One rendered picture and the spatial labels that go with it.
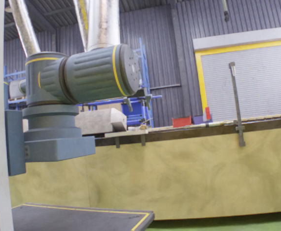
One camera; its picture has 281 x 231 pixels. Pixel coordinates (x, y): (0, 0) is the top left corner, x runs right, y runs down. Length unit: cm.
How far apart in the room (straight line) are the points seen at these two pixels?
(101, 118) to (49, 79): 107
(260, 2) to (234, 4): 138
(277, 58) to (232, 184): 1194
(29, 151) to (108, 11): 63
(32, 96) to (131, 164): 111
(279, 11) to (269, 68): 320
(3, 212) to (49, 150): 26
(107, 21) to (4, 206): 78
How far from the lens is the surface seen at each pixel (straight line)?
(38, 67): 98
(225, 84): 1250
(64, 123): 95
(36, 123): 95
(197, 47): 1242
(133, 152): 185
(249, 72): 1291
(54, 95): 94
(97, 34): 94
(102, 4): 103
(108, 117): 192
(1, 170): 89
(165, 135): 180
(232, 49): 1300
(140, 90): 151
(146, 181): 187
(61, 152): 86
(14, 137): 93
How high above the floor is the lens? 77
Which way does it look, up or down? 6 degrees up
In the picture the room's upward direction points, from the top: 6 degrees counter-clockwise
